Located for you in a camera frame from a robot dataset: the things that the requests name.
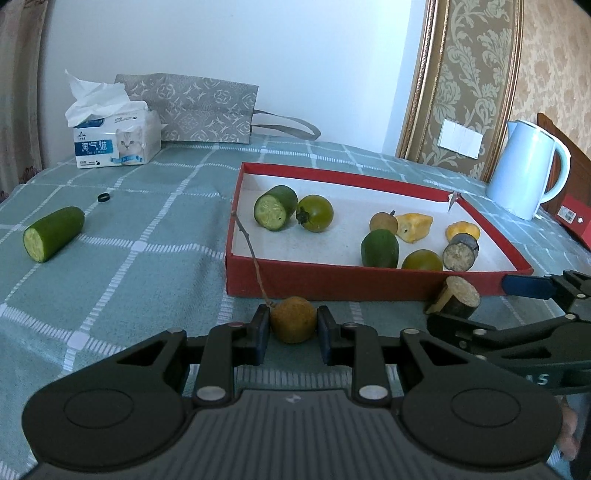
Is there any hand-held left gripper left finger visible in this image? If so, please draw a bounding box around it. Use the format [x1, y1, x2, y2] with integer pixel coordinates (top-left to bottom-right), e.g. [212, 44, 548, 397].
[92, 305, 271, 409]

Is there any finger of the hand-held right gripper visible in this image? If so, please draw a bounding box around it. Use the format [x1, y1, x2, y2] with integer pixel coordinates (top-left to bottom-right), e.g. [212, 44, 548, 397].
[502, 270, 591, 315]
[427, 313, 578, 356]

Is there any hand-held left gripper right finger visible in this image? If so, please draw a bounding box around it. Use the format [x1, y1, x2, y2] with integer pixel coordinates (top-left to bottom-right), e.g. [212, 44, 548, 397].
[316, 305, 496, 409]

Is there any longan with stem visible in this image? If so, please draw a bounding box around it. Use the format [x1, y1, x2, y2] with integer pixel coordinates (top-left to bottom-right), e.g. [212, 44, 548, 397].
[231, 210, 318, 344]

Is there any eggplant piece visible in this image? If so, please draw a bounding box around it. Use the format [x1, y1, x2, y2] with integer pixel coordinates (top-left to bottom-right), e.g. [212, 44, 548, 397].
[425, 275, 481, 319]
[442, 233, 479, 272]

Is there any red cardboard box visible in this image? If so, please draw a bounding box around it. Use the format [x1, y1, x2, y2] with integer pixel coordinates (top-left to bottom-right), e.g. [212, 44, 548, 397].
[225, 161, 535, 302]

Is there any small red carton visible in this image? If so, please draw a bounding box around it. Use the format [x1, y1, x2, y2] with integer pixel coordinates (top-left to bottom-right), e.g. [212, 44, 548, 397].
[549, 194, 591, 252]

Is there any small yellow pepper piece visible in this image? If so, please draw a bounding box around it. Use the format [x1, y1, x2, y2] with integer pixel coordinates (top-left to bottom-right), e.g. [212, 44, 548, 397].
[445, 222, 481, 241]

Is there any cucumber end piece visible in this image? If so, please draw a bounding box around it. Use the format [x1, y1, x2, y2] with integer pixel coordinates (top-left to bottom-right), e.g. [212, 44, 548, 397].
[360, 229, 399, 268]

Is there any large yellow pepper piece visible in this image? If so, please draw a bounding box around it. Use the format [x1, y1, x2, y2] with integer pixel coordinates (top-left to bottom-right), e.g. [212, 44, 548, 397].
[397, 213, 434, 244]

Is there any light blue kettle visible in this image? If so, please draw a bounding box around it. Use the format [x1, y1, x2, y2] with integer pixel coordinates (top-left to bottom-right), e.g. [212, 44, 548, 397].
[486, 120, 572, 221]

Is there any green tomato with calyx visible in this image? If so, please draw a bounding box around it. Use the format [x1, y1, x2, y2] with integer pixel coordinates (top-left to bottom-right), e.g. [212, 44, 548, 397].
[295, 195, 334, 233]

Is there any short cucumber piece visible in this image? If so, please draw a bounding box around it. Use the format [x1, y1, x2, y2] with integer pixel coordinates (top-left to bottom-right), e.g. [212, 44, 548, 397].
[253, 185, 298, 232]

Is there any small longan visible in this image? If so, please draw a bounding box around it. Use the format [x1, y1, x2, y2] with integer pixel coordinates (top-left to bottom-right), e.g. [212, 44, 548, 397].
[369, 210, 399, 234]

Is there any green checked tablecloth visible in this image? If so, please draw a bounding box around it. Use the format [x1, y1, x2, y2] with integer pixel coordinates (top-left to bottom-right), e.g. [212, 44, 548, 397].
[0, 141, 591, 480]

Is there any wooden headboard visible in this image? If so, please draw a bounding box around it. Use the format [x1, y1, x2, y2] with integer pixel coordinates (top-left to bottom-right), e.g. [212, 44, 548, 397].
[536, 112, 591, 217]

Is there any long cucumber piece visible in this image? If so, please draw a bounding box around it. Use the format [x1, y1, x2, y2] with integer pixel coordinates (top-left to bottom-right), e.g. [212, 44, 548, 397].
[23, 206, 86, 264]

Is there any grey patterned bag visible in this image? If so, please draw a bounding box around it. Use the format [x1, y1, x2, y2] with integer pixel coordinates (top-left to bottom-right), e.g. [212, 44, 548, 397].
[114, 74, 321, 145]

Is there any tissue pack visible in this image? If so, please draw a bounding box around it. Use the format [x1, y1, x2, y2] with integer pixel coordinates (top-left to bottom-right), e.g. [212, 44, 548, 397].
[65, 69, 162, 169]

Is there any beige curtain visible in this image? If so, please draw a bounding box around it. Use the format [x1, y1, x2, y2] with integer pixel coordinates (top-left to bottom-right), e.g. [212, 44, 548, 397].
[0, 0, 51, 204]

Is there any white wall switch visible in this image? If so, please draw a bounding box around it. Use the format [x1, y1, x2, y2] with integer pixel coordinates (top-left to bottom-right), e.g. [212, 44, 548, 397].
[438, 119, 483, 160]

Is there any gold wall moulding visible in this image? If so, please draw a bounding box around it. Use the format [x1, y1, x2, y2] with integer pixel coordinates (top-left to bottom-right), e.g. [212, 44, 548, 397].
[396, 0, 525, 181]

